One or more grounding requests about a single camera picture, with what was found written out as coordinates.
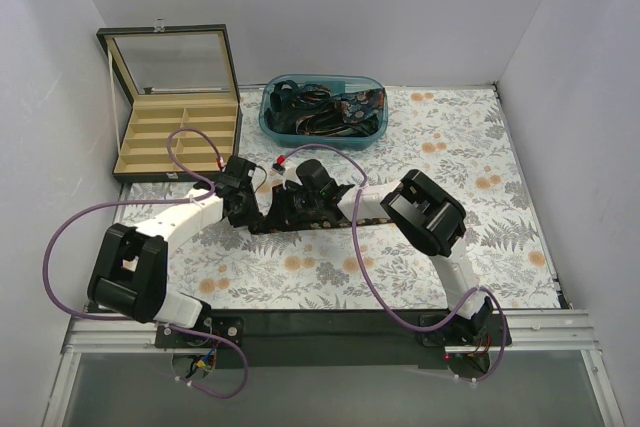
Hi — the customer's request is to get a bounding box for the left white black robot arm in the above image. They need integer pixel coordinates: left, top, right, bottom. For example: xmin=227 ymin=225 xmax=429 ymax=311
xmin=87 ymin=155 xmax=262 ymax=347

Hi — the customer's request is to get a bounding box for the black gold floral tie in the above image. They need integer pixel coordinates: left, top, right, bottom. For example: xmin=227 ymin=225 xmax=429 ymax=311
xmin=249 ymin=214 xmax=396 ymax=236

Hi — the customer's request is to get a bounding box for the teal plastic bin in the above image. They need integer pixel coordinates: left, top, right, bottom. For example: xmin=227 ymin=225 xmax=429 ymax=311
xmin=259 ymin=74 xmax=389 ymax=150

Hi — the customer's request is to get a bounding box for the black compartment display box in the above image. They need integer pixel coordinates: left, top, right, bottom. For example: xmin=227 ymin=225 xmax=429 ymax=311
xmin=96 ymin=20 xmax=242 ymax=184

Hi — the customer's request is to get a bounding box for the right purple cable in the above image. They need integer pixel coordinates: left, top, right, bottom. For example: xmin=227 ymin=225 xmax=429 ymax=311
xmin=277 ymin=143 xmax=509 ymax=386

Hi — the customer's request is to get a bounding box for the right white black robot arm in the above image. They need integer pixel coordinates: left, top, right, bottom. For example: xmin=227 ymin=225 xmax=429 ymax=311
xmin=266 ymin=157 xmax=494 ymax=345

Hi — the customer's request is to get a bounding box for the aluminium frame rail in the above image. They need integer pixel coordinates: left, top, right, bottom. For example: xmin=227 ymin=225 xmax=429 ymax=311
xmin=44 ymin=309 xmax=623 ymax=426

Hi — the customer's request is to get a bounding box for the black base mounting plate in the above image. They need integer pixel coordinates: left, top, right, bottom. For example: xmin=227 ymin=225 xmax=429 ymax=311
xmin=153 ymin=305 xmax=512 ymax=375

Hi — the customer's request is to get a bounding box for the blue floral tie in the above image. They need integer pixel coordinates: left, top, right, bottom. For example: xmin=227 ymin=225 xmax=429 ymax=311
xmin=334 ymin=88 xmax=387 ymax=124

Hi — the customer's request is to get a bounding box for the pile of dark ties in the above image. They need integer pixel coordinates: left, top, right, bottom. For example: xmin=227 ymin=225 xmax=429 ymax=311
xmin=264 ymin=80 xmax=380 ymax=137

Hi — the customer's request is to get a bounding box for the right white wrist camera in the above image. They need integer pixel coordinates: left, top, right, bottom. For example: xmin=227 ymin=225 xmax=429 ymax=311
xmin=273 ymin=155 xmax=299 ymax=186

